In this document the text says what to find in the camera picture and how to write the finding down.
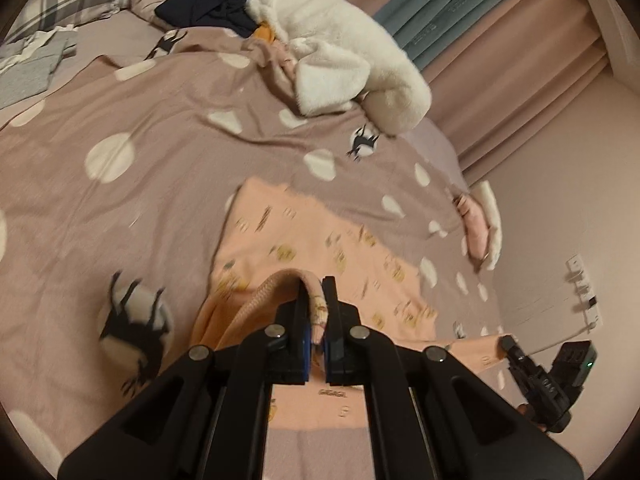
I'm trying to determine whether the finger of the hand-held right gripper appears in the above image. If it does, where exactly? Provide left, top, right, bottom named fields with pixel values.
left=500, top=336, right=540, bottom=387

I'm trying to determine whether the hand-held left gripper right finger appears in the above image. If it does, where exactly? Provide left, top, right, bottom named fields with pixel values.
left=320, top=275, right=586, bottom=480

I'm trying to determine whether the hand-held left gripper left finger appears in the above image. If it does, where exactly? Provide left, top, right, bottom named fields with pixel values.
left=57, top=275, right=313, bottom=480

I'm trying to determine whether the pink printed baby top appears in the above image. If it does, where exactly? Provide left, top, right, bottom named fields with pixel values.
left=192, top=176, right=513, bottom=431

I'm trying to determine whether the white charger plug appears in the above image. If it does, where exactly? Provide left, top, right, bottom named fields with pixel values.
left=582, top=297, right=601, bottom=331

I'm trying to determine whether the pink folded garment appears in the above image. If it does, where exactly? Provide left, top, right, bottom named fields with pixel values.
left=452, top=192, right=493, bottom=261

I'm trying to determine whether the white folded garment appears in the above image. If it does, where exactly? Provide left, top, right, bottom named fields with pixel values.
left=467, top=180, right=503, bottom=271

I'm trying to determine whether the mauve polka dot blanket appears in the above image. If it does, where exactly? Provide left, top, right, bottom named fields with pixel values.
left=0, top=10, right=506, bottom=480

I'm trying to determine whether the small pink garment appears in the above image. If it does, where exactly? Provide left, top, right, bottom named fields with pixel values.
left=270, top=40, right=306, bottom=81

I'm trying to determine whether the white fluffy plush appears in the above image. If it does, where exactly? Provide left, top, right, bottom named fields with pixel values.
left=242, top=0, right=433, bottom=136

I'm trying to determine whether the teal curtain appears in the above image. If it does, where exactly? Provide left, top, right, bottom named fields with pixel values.
left=372, top=0, right=566, bottom=71

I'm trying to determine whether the navy garment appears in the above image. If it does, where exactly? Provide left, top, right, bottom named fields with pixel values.
left=154, top=0, right=261, bottom=38

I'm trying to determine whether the grey garment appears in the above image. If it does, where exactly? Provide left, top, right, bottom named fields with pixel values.
left=0, top=25, right=78, bottom=111

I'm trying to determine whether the white cable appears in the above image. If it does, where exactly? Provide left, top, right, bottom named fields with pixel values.
left=520, top=325, right=598, bottom=358

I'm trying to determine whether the white wall socket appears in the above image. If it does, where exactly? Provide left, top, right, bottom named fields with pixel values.
left=565, top=255, right=601, bottom=328

